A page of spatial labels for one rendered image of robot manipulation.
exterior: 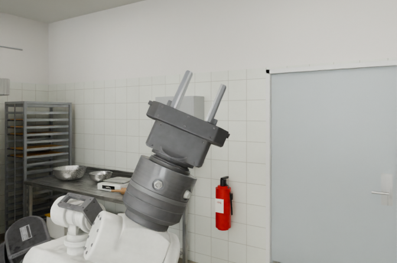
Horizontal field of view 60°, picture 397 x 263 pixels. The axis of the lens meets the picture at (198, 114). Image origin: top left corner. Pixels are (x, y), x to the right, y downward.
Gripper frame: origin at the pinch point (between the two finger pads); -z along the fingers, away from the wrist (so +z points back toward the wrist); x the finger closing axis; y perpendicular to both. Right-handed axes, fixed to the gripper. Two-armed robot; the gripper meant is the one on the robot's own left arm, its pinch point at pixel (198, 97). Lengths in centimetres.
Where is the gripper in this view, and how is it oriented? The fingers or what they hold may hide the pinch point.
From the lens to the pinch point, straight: 50.9
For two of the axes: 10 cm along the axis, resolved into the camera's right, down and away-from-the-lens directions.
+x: -9.2, -3.8, 0.8
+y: 0.3, 1.3, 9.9
